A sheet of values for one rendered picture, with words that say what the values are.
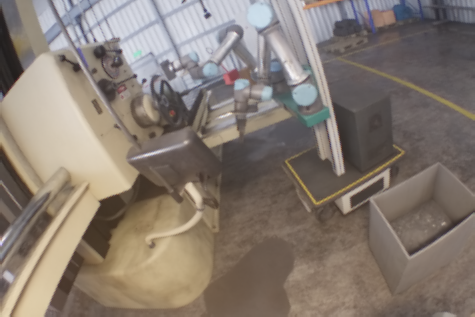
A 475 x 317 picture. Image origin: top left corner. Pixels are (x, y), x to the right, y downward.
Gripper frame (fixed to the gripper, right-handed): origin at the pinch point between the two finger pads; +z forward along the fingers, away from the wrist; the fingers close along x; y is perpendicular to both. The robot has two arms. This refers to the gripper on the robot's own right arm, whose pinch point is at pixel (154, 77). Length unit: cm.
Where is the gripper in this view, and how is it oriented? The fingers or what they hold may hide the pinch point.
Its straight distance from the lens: 149.5
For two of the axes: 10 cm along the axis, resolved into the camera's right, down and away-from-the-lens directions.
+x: 3.8, 7.7, 5.1
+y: 0.7, 5.3, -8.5
